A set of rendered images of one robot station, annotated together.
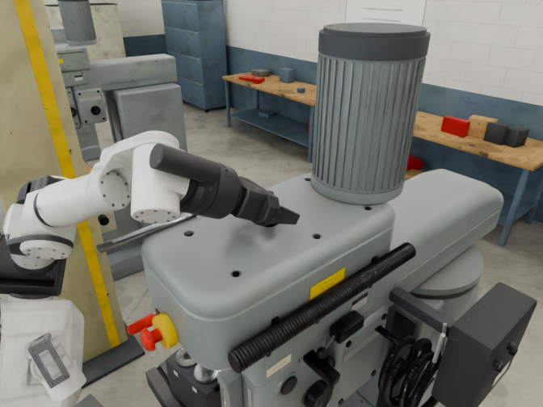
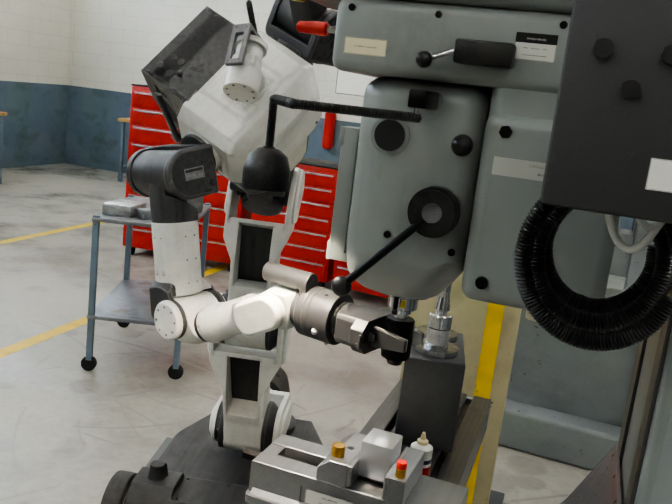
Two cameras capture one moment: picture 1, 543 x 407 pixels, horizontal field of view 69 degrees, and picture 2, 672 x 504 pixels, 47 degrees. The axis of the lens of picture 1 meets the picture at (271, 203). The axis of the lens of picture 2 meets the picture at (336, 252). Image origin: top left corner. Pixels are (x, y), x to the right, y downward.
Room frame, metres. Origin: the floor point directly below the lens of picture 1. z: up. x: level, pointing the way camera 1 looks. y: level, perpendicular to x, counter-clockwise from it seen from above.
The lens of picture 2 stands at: (-0.11, -0.92, 1.60)
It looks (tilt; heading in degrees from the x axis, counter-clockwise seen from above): 12 degrees down; 57
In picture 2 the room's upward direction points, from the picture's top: 7 degrees clockwise
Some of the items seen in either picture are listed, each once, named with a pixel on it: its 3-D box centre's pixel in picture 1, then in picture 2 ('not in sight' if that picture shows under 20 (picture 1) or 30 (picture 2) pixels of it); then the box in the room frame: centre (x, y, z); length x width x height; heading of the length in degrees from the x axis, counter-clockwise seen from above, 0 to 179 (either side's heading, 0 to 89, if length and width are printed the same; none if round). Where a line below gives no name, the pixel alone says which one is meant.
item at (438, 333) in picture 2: (206, 365); (438, 332); (0.91, 0.22, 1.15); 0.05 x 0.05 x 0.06
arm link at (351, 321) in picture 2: not in sight; (349, 324); (0.60, 0.09, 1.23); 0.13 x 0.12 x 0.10; 25
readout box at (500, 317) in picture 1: (485, 350); (663, 110); (0.57, -0.44, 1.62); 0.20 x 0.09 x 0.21; 130
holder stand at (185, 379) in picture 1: (199, 381); (430, 382); (0.94, 0.26, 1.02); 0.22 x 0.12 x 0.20; 50
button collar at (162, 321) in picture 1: (165, 330); not in sight; (0.49, 0.18, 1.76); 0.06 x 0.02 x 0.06; 40
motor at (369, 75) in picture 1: (364, 113); not in sight; (0.79, -0.19, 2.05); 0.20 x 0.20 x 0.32
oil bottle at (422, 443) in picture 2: not in sight; (419, 460); (0.76, 0.05, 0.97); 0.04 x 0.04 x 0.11
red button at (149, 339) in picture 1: (152, 337); not in sight; (0.47, 0.20, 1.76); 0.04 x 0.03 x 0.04; 40
